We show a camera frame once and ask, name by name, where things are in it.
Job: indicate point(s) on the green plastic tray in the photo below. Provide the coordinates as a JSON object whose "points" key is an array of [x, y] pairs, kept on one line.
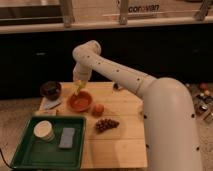
{"points": [[33, 153]]}

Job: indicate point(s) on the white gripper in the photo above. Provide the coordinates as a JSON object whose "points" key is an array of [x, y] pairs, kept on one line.
{"points": [[81, 72]]}

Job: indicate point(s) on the wooden cutting board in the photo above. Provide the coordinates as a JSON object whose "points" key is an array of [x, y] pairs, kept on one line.
{"points": [[121, 147]]}

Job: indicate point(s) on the red bowl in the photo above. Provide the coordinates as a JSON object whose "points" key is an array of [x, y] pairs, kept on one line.
{"points": [[80, 102]]}

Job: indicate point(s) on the orange fruit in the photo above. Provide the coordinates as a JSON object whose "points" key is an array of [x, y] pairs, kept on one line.
{"points": [[98, 110]]}

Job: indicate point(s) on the yellow banana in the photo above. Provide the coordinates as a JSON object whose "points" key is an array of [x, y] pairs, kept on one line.
{"points": [[79, 86]]}

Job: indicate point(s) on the grey sponge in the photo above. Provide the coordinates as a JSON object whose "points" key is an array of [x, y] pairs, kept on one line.
{"points": [[67, 136]]}

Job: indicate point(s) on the dark brown bowl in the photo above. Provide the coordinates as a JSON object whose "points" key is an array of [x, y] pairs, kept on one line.
{"points": [[51, 90]]}

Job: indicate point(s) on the bunch of purple grapes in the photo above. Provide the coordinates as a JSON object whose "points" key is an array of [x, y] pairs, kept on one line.
{"points": [[105, 124]]}

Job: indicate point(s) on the clutter items on floor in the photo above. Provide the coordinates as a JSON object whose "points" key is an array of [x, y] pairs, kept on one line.
{"points": [[203, 101]]}

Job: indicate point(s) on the knife with grey blade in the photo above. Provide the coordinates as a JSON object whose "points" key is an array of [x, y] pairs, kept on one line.
{"points": [[51, 104]]}

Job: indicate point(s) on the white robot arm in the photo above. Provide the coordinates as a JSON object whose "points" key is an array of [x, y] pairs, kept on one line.
{"points": [[172, 141]]}

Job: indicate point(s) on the white cup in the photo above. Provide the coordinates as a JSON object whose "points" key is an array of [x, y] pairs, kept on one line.
{"points": [[44, 131]]}

